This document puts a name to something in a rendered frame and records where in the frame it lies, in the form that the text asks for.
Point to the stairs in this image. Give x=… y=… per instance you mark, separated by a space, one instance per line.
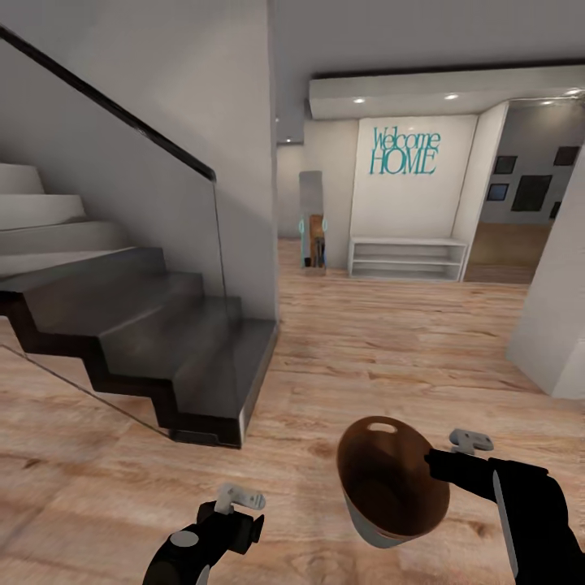
x=110 y=265

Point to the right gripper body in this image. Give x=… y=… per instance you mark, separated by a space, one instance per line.
x=452 y=468

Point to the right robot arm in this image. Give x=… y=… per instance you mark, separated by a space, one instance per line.
x=533 y=512

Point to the trash can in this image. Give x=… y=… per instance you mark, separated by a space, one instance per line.
x=387 y=485

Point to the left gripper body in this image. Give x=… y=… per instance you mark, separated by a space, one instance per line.
x=235 y=529

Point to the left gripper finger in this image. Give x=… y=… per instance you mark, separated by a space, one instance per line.
x=257 y=529

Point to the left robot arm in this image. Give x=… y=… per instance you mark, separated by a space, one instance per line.
x=188 y=555

